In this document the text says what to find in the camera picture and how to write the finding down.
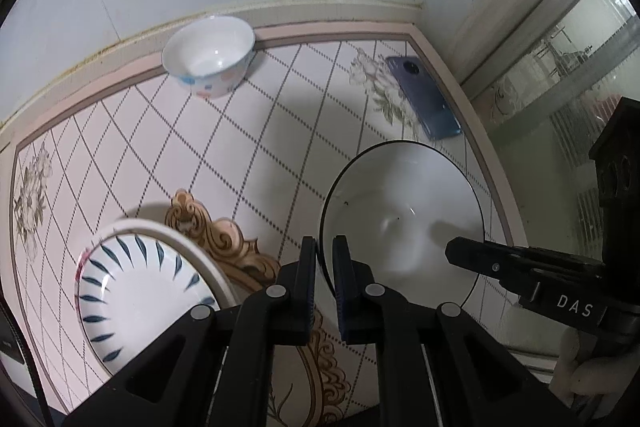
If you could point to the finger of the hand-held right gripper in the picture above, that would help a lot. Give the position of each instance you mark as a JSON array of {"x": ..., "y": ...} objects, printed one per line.
[{"x": 500, "y": 257}]

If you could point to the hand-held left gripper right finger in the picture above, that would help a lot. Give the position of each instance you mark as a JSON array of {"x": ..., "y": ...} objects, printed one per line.
[{"x": 343, "y": 282}]

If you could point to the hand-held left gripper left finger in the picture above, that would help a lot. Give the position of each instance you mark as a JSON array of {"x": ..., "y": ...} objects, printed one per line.
[{"x": 304, "y": 287}]

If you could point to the white bowl with black rim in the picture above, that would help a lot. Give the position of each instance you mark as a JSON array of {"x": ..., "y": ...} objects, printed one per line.
[{"x": 400, "y": 212}]

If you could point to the white bowl with blue leaves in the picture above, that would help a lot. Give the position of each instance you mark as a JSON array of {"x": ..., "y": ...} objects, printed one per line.
[{"x": 140, "y": 302}]

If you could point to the white bowl with coloured dots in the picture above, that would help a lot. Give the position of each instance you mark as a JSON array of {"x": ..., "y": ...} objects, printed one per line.
[{"x": 210, "y": 52}]

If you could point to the person's right hand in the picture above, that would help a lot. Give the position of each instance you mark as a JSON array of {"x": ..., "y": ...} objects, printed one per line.
[{"x": 600, "y": 382}]

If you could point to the printed floral tablecloth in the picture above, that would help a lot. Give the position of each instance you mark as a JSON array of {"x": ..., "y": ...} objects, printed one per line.
[{"x": 200, "y": 147}]

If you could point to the blue smartphone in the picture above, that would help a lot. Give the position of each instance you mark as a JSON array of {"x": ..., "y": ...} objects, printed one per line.
[{"x": 425, "y": 97}]

